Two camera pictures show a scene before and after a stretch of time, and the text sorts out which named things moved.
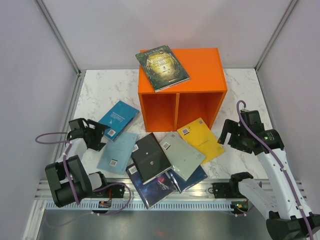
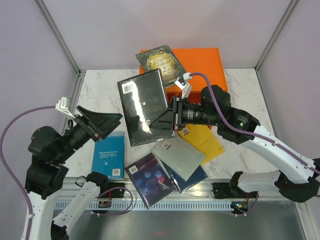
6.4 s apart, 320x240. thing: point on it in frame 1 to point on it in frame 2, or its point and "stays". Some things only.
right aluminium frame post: (291, 4) stays
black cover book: (149, 158) to (144, 98)
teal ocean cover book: (118, 118) to (109, 157)
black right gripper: (230, 125) to (165, 121)
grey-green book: (182, 159) stays
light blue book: (116, 155) to (117, 134)
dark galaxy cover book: (155, 190) stays
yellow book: (198, 134) stays
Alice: (162, 69) stays
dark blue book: (181, 184) stays
